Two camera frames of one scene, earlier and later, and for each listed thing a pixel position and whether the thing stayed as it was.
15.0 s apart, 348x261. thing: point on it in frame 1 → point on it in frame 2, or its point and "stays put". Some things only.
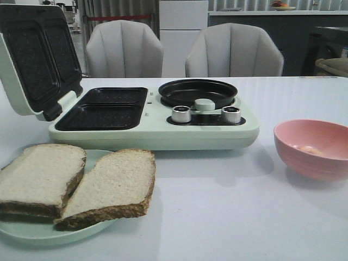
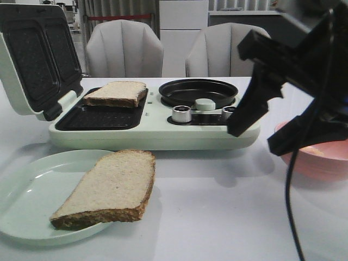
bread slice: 38,179 → 118,93
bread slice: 120,185 stays put
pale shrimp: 311,150 stays put
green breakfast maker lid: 39,63 stays put
